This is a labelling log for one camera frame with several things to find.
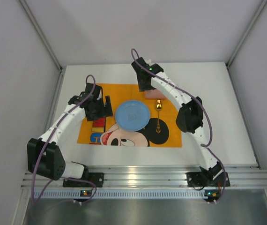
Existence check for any blue metal fork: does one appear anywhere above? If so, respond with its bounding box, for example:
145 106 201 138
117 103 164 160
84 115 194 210
103 117 106 133

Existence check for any pink plastic cup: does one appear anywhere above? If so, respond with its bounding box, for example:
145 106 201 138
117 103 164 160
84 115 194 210
144 89 166 100

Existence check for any light blue plate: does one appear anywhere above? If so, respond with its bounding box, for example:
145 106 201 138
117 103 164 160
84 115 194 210
115 100 150 132

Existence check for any gold ornate spoon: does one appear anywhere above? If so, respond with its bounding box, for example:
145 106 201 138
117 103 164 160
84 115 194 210
155 100 162 134

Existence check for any orange Mickey Mouse placemat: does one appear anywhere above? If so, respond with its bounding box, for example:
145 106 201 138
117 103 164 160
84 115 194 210
77 83 182 147

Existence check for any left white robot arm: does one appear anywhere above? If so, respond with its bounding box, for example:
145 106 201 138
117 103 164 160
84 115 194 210
27 83 113 180

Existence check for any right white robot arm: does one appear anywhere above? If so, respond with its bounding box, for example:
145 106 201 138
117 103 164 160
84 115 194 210
131 57 230 190

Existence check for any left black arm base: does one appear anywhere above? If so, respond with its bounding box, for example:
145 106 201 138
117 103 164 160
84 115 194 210
63 172 104 188

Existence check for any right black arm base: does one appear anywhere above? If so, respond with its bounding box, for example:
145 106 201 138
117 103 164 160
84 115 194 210
186 172 230 190

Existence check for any perforated cable duct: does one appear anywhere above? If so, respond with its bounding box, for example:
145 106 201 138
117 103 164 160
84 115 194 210
41 189 218 199

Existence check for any aluminium mounting rail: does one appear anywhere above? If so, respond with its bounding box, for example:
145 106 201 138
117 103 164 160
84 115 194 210
21 150 267 189

